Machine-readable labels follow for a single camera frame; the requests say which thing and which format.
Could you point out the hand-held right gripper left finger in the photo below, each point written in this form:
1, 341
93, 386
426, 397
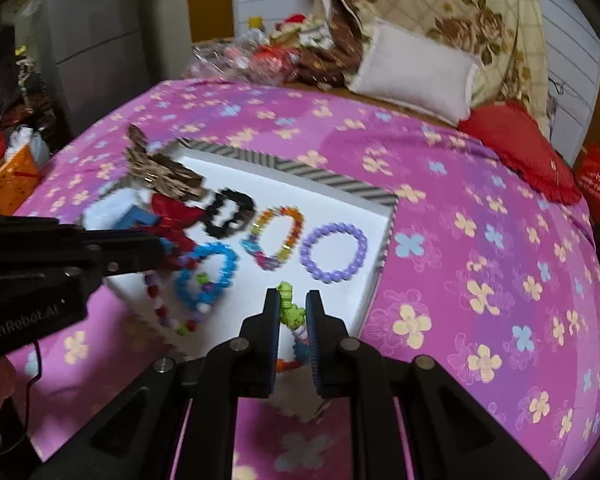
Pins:
275, 340

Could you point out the striped tray box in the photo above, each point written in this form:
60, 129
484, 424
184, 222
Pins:
340, 200

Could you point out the white pillow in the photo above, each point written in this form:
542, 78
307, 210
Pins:
415, 67

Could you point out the plastic bottle with yellow cap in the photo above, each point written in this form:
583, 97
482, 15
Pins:
256, 23

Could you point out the red santa toy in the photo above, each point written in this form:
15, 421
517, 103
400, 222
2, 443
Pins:
291, 21

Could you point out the clear plastic bag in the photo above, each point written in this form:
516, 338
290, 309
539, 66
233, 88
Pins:
220, 57

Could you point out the red snack packets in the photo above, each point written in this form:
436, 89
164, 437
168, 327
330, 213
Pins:
275, 62

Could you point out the leopard print hair bow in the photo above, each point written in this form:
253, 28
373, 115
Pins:
165, 175

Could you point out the grey refrigerator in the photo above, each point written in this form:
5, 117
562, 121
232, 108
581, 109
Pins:
95, 35

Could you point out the pink floral bedsheet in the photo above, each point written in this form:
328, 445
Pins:
480, 285

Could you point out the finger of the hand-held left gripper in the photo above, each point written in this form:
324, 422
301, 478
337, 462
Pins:
135, 252

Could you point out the red hair bow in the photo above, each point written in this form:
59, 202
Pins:
172, 210

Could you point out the red pillow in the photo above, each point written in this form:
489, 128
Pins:
520, 145

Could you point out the white plastic bag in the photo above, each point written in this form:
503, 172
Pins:
27, 145

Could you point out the orange plastic basket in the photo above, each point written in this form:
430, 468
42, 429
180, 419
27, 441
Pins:
10, 180

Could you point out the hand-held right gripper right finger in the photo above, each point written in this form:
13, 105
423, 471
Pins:
312, 340

